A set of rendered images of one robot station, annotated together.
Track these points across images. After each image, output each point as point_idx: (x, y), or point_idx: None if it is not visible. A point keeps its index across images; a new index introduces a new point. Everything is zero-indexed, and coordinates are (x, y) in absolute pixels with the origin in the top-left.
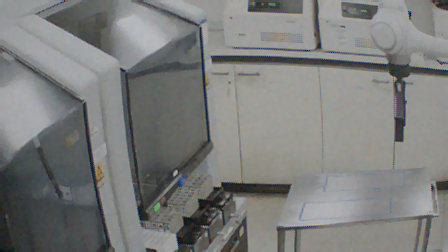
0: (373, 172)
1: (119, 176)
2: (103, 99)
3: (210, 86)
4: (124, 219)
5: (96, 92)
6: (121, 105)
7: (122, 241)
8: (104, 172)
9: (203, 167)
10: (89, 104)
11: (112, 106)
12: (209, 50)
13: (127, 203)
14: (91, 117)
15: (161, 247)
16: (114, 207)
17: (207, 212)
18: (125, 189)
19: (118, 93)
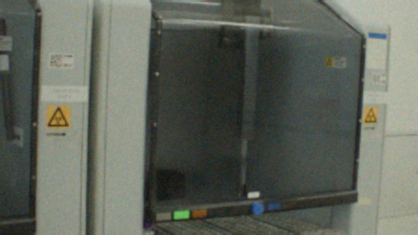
0: None
1: (110, 143)
2: (102, 35)
3: (379, 127)
4: (101, 201)
5: (81, 18)
6: (143, 60)
7: (80, 228)
8: (72, 121)
9: (345, 224)
10: (59, 24)
11: (119, 51)
12: (386, 80)
13: (118, 185)
14: (60, 42)
15: None
16: (80, 175)
17: None
18: (119, 165)
19: (138, 42)
